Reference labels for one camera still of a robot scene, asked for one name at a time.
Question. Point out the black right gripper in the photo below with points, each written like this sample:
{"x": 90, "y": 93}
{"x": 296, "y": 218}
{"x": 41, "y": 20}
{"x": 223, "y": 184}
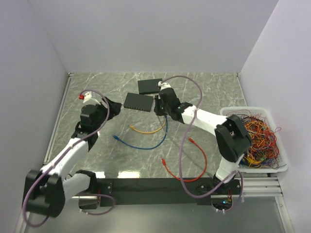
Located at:
{"x": 158, "y": 100}

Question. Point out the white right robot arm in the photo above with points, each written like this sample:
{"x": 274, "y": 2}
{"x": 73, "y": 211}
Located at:
{"x": 232, "y": 137}

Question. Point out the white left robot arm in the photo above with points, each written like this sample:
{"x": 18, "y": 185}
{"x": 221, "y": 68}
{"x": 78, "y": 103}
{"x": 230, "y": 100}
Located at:
{"x": 46, "y": 190}

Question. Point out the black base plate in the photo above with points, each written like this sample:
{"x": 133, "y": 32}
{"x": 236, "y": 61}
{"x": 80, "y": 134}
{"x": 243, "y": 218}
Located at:
{"x": 133, "y": 191}

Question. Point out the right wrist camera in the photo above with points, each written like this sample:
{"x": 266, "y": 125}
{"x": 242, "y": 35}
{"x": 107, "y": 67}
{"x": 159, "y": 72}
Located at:
{"x": 163, "y": 85}

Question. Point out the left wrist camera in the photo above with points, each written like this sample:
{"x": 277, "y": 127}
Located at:
{"x": 88, "y": 98}

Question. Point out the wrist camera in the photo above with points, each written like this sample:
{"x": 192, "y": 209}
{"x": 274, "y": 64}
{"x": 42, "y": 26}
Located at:
{"x": 163, "y": 85}
{"x": 88, "y": 98}

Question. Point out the black TP-Link network switch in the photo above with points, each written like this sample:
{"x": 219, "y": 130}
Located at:
{"x": 138, "y": 102}

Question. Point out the white plastic basket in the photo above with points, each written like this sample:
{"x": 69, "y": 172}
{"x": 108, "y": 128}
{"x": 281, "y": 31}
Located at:
{"x": 267, "y": 154}

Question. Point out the black Mercury network switch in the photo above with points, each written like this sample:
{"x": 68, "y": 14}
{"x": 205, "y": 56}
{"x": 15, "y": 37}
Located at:
{"x": 150, "y": 86}

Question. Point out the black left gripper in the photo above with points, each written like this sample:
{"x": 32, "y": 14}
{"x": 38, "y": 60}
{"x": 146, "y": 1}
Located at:
{"x": 114, "y": 109}

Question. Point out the aluminium rail frame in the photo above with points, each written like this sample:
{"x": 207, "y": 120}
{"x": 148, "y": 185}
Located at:
{"x": 197, "y": 188}

